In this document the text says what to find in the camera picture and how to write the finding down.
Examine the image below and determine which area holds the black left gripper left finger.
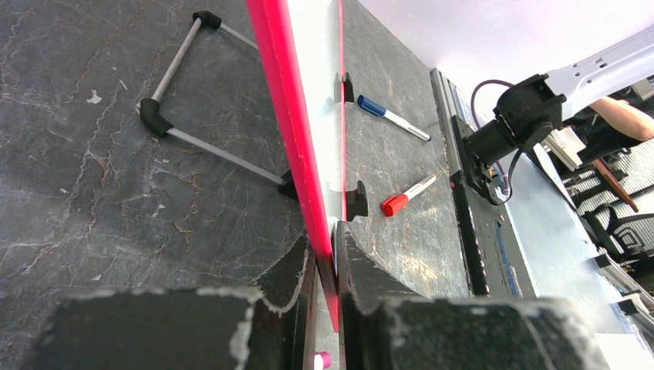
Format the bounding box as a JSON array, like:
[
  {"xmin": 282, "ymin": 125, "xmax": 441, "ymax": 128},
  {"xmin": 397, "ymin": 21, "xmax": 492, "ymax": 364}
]
[{"xmin": 23, "ymin": 235, "xmax": 315, "ymax": 369}]

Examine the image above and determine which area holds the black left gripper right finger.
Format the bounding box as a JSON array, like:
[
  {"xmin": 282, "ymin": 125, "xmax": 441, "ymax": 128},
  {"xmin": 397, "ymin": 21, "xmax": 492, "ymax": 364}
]
[{"xmin": 333, "ymin": 223, "xmax": 608, "ymax": 369}]

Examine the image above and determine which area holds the pink framed whiteboard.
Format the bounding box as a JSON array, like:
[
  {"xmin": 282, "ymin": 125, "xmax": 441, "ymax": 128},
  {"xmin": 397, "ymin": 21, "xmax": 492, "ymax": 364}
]
[{"xmin": 246, "ymin": 0, "xmax": 654, "ymax": 333}]

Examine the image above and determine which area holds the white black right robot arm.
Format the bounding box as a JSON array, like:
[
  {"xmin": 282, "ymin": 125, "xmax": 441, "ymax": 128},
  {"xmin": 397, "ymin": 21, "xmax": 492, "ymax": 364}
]
[{"xmin": 460, "ymin": 27, "xmax": 653, "ymax": 167}]

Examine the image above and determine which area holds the metal whiteboard stand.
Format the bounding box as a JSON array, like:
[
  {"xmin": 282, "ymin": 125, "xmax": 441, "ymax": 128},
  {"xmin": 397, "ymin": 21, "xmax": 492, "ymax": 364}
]
[{"xmin": 139, "ymin": 10, "xmax": 369, "ymax": 222}]

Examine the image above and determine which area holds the purple capped white marker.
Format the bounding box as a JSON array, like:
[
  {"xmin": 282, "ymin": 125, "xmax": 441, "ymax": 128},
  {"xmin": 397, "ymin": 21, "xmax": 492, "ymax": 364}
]
[{"xmin": 313, "ymin": 351, "xmax": 332, "ymax": 370}]

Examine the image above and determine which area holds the red capped white marker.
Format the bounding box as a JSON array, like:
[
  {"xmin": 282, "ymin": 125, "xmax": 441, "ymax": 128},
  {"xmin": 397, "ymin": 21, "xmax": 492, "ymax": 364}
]
[{"xmin": 381, "ymin": 173, "xmax": 437, "ymax": 217}]

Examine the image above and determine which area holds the blue capped white marker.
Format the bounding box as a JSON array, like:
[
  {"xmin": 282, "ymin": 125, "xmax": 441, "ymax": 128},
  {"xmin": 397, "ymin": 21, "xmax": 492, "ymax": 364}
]
[{"xmin": 356, "ymin": 95, "xmax": 432, "ymax": 142}]

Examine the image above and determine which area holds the seated person background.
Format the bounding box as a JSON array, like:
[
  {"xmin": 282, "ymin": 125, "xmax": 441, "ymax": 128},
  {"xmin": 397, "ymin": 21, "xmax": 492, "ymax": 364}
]
[{"xmin": 563, "ymin": 89, "xmax": 653, "ymax": 163}]

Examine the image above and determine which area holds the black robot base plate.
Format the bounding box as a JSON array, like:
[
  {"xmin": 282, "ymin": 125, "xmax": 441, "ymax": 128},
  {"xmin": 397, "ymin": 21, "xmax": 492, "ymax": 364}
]
[{"xmin": 448, "ymin": 116, "xmax": 536, "ymax": 298}]

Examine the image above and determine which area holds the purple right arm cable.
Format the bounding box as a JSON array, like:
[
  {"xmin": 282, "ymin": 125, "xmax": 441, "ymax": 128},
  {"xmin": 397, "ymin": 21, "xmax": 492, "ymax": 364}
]
[{"xmin": 470, "ymin": 79, "xmax": 517, "ymax": 197}]

